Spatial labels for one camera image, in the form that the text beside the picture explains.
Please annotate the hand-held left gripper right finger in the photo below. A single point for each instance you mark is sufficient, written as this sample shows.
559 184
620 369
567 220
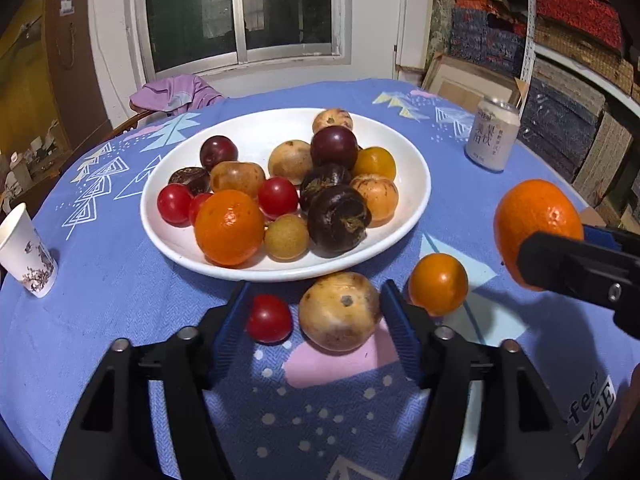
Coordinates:
400 332

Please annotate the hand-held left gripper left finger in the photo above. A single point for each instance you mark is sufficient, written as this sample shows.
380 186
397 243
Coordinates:
231 327

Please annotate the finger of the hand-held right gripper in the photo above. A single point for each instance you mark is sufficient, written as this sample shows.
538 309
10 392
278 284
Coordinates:
602 237
575 265

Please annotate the yellow-orange tomato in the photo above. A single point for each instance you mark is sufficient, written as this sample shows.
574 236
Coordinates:
374 163
439 284

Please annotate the tan dimpled pear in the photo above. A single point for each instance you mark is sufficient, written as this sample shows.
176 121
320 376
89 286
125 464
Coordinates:
340 310

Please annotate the orange tangerine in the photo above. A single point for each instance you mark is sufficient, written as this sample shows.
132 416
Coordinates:
229 227
537 210

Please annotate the small tan longan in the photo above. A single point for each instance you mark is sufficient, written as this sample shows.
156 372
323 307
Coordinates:
286 237

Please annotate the large dark purple mangosteen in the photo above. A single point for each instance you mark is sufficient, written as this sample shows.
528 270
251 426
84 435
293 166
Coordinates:
339 221

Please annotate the orange speckled passionfruit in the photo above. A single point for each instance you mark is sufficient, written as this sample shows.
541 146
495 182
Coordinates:
375 196

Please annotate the golden tan pear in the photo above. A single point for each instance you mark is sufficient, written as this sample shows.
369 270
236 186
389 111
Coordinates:
237 178

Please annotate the small dark purple mangosteen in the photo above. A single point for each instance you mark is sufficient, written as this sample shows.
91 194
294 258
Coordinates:
190 180

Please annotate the dark brown mangosteen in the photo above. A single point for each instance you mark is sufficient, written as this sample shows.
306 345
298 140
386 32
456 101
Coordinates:
322 177

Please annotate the white plate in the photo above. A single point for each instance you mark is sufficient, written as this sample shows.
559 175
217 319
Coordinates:
260 130

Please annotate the tan speckled passionfruit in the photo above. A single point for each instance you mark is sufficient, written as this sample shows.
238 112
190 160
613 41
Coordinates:
332 120

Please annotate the person's right hand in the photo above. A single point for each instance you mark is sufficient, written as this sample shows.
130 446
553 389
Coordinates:
629 410

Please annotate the stack of tan woven boxes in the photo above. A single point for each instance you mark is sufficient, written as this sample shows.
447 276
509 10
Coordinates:
615 160

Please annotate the blue printed tablecloth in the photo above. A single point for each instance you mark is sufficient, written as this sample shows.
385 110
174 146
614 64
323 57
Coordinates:
110 320

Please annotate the stack of dark grey boxes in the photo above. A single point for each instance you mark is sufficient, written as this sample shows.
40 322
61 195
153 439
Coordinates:
560 115

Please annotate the pale drink can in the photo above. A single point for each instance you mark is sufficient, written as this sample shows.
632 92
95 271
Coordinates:
492 135

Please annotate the row of flat woven boxes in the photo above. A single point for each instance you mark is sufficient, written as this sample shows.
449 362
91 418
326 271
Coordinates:
585 55

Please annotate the framed picture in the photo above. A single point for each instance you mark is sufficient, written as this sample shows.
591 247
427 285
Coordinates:
465 85

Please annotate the white metal shelf rack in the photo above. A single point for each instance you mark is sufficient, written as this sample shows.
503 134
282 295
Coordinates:
530 35

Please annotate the white paper cup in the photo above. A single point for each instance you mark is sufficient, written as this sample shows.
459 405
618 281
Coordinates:
25 250

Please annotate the stack of red patterned boxes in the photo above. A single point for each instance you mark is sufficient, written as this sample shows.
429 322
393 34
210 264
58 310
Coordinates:
580 10

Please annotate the wooden chair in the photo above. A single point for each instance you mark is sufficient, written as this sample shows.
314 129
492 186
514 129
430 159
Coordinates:
132 121

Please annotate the stack of blue patterned boxes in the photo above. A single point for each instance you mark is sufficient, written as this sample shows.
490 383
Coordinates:
480 35

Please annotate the purple garment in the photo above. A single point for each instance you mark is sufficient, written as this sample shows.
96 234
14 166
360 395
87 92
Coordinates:
175 92

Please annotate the green floral panel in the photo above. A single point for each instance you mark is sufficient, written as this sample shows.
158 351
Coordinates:
441 10

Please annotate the white wooden board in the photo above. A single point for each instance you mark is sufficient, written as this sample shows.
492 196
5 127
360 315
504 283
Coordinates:
415 10

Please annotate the wooden glass cabinet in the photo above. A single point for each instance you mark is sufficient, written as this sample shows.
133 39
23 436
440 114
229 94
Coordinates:
30 85

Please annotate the sliding glass window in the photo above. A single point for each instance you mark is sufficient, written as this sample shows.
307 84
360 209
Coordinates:
200 10

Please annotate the white paper label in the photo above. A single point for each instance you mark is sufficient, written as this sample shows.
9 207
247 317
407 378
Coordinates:
66 6

